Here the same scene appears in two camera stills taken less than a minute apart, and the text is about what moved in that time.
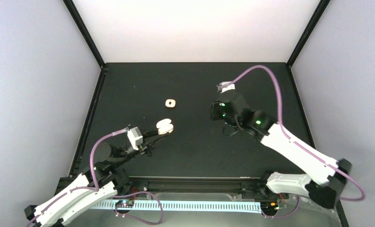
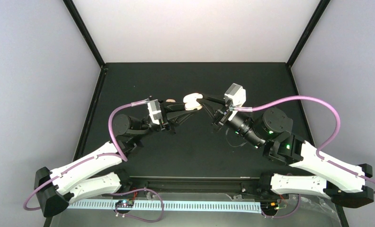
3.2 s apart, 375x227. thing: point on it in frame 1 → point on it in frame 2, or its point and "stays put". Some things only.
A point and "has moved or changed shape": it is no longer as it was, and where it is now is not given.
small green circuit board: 125,204 stays put
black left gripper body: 145,148 → 166,125
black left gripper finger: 154,141 → 176,117
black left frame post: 85,30 stays put
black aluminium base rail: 194,185 stays put
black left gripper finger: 150,133 → 175,107
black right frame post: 322,6 stays put
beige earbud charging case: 164,126 has moved or changed shape
